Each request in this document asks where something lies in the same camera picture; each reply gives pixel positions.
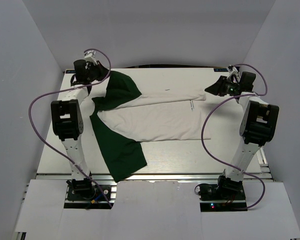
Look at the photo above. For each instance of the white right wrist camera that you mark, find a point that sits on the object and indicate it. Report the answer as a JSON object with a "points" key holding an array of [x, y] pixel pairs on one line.
{"points": [[233, 71]]}

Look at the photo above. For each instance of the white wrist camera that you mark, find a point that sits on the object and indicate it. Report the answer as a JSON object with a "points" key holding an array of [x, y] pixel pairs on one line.
{"points": [[89, 56], [233, 71]]}

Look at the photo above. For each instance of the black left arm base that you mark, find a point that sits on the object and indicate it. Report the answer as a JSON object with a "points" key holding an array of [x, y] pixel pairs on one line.
{"points": [[86, 195]]}

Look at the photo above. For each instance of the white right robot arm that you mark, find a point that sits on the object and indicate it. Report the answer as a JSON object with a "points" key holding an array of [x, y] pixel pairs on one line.
{"points": [[257, 127]]}

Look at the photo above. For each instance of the white green-sleeved t-shirt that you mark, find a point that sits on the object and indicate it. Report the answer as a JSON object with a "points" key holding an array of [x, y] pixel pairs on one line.
{"points": [[127, 116]]}

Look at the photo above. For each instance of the blue right corner label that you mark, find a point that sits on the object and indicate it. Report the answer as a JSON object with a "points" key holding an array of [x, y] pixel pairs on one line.
{"points": [[220, 70]]}

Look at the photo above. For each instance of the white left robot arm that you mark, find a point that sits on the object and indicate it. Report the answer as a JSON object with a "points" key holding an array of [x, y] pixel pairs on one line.
{"points": [[68, 124]]}

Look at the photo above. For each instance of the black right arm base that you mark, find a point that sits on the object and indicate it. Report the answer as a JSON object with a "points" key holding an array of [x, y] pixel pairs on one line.
{"points": [[213, 198]]}

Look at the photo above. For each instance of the blue table corner label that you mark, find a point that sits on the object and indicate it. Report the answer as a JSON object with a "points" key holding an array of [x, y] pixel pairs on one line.
{"points": [[70, 71]]}

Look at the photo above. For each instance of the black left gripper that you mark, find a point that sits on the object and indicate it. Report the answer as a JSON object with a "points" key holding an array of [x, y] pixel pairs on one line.
{"points": [[101, 69]]}

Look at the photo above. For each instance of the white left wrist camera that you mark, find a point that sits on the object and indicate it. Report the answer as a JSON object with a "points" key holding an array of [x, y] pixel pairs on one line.
{"points": [[89, 56]]}

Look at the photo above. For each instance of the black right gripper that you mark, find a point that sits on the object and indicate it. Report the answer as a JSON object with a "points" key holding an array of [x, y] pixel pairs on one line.
{"points": [[218, 87]]}

